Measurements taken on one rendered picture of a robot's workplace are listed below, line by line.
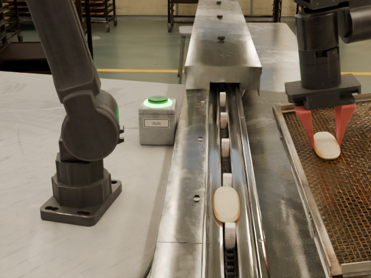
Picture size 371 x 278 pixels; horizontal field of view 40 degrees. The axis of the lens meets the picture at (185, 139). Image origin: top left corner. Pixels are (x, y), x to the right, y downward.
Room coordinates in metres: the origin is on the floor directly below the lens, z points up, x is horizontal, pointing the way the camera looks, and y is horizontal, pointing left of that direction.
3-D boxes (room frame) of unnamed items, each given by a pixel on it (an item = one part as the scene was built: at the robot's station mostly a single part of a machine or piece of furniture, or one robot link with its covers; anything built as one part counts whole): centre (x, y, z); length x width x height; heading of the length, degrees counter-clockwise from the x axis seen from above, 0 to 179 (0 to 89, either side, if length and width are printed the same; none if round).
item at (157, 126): (0.95, 0.05, 0.84); 0.08 x 0.08 x 0.11; 87
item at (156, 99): (0.95, 0.05, 0.90); 0.04 x 0.04 x 0.02
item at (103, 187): (0.69, 0.16, 0.86); 0.12 x 0.09 x 0.08; 165
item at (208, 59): (1.78, -0.12, 0.89); 1.25 x 0.18 x 0.09; 177
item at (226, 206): (0.63, -0.06, 0.86); 0.10 x 0.04 x 0.01; 177
